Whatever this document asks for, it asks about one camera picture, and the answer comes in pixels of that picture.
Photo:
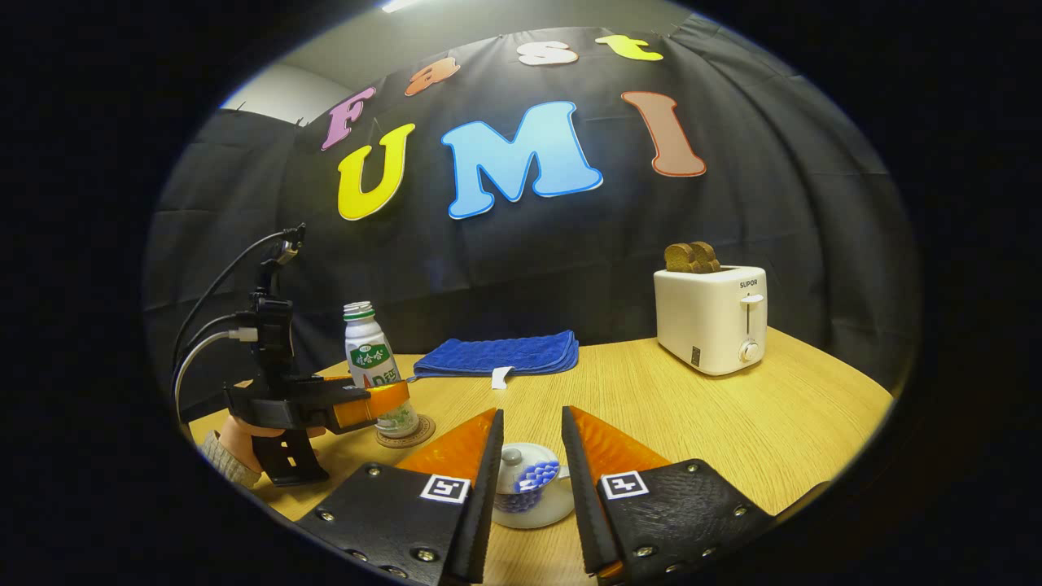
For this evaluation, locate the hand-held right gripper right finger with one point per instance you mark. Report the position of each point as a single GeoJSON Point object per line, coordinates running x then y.
{"type": "Point", "coordinates": [582, 505]}

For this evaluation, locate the blue folded towel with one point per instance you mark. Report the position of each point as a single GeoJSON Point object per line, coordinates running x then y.
{"type": "Point", "coordinates": [505, 354]}

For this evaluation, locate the toasted bread slice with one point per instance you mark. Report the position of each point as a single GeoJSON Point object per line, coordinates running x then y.
{"type": "Point", "coordinates": [707, 255]}
{"type": "Point", "coordinates": [680, 257]}

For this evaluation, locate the ceiling light panel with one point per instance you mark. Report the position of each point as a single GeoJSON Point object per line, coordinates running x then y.
{"type": "Point", "coordinates": [399, 5]}

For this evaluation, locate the white plastic water bottle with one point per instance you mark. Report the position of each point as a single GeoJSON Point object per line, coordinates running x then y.
{"type": "Point", "coordinates": [366, 342]}

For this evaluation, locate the round wooden coaster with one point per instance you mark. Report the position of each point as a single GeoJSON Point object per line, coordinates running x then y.
{"type": "Point", "coordinates": [423, 431]}

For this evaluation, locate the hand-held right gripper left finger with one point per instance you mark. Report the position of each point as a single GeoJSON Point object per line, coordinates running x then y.
{"type": "Point", "coordinates": [484, 505]}

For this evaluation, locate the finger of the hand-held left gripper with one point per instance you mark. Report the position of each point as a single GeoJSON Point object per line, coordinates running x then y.
{"type": "Point", "coordinates": [334, 378]}
{"type": "Point", "coordinates": [346, 407]}

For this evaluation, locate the white toaster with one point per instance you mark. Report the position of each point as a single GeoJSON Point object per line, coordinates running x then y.
{"type": "Point", "coordinates": [700, 325]}

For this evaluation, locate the white blue-patterned teacup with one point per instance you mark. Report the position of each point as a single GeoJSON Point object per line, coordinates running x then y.
{"type": "Point", "coordinates": [545, 513]}

